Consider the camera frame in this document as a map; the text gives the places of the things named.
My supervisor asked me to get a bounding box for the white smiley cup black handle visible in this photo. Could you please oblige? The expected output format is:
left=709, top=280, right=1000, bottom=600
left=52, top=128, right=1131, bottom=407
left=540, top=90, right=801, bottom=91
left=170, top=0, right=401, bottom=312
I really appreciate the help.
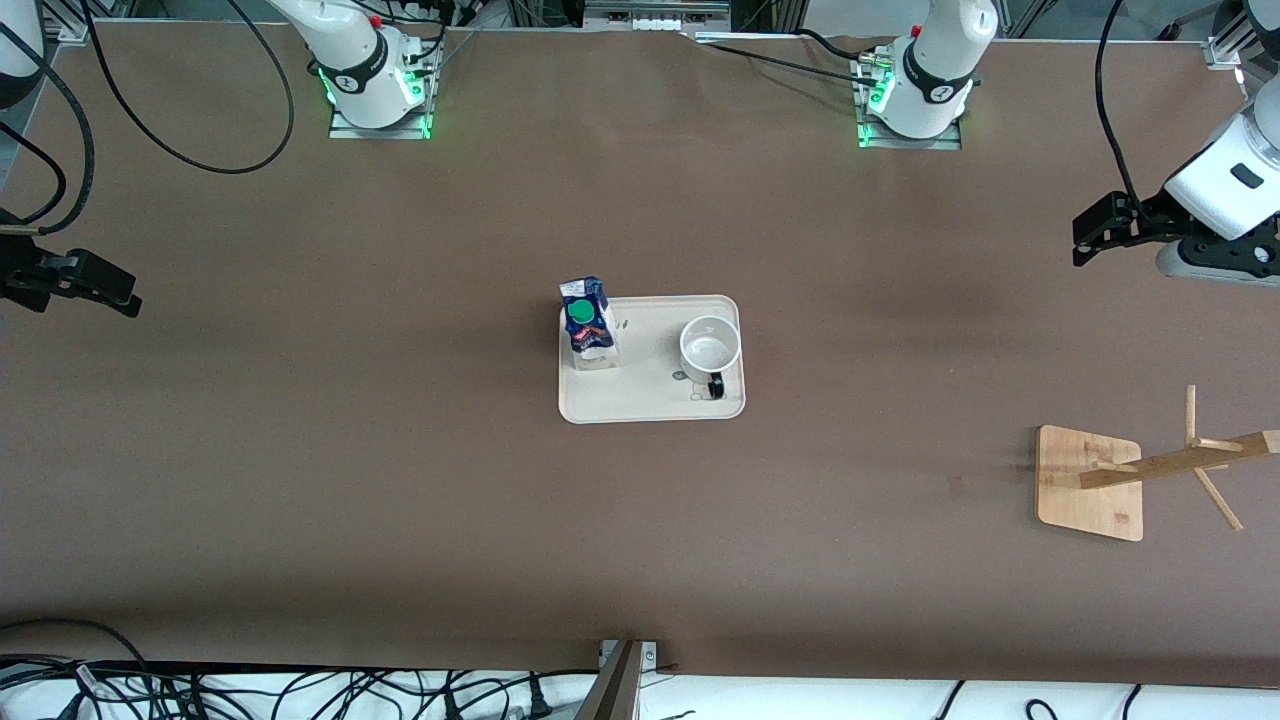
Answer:
left=679, top=316, right=742, bottom=402

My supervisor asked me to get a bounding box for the blue milk carton green cap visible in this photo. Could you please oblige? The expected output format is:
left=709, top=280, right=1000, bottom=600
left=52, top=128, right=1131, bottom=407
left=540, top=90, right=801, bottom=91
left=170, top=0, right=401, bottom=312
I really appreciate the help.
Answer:
left=558, top=276, right=621, bottom=372

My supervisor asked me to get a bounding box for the wooden cup rack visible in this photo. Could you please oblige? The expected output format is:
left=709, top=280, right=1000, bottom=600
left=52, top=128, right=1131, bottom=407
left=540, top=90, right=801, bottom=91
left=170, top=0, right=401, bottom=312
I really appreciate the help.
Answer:
left=1035, top=385, right=1280, bottom=543

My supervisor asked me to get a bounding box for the cream rabbit print tray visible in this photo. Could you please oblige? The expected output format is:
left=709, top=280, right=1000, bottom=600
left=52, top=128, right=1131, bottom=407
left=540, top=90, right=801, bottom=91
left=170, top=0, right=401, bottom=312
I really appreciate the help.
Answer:
left=558, top=294, right=747, bottom=425

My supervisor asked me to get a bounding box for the thick black sleeved cable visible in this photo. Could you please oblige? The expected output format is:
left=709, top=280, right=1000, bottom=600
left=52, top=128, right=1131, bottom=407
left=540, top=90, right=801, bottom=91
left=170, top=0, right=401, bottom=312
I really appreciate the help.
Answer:
left=0, top=20, right=97, bottom=237

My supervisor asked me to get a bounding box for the long looping black arm cable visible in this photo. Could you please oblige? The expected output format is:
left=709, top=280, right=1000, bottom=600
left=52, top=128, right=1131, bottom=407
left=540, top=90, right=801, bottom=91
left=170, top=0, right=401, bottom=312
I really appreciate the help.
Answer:
left=82, top=0, right=296, bottom=176

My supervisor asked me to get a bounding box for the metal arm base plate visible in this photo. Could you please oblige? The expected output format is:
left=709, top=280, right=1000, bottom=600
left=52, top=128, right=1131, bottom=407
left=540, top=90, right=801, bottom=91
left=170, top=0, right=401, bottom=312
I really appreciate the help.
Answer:
left=850, top=50, right=964, bottom=152
left=328, top=38, right=443, bottom=141

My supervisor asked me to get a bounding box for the black base cable cluster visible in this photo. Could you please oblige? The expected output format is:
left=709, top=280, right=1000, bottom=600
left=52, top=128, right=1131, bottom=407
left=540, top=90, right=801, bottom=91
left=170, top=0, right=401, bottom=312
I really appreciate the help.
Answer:
left=372, top=0, right=483, bottom=73

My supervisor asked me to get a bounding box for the silver metal bracket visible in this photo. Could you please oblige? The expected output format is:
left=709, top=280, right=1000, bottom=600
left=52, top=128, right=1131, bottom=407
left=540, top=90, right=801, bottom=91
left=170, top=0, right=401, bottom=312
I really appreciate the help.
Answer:
left=583, top=0, right=737, bottom=34

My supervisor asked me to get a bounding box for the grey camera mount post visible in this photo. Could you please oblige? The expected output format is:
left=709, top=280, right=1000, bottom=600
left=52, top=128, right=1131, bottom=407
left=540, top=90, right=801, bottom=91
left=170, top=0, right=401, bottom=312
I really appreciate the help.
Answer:
left=575, top=640, right=661, bottom=720

